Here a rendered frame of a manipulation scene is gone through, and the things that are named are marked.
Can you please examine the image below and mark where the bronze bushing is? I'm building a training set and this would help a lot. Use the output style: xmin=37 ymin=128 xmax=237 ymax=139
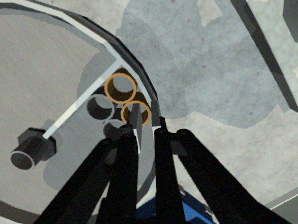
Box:
xmin=121 ymin=92 xmax=150 ymax=126
xmin=104 ymin=68 xmax=138 ymax=104

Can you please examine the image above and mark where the blue crate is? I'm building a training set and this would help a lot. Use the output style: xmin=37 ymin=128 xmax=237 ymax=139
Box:
xmin=136 ymin=185 xmax=216 ymax=224

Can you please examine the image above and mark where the grey metal ring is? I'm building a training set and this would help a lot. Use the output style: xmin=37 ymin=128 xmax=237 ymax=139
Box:
xmin=84 ymin=86 xmax=118 ymax=122
xmin=8 ymin=137 xmax=48 ymax=172
xmin=101 ymin=108 xmax=125 ymax=141

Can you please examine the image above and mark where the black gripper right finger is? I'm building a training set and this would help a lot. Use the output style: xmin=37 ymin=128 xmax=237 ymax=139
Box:
xmin=151 ymin=100 xmax=292 ymax=224

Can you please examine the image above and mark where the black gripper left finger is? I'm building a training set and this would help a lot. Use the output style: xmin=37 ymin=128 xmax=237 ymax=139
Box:
xmin=33 ymin=103 xmax=142 ymax=224

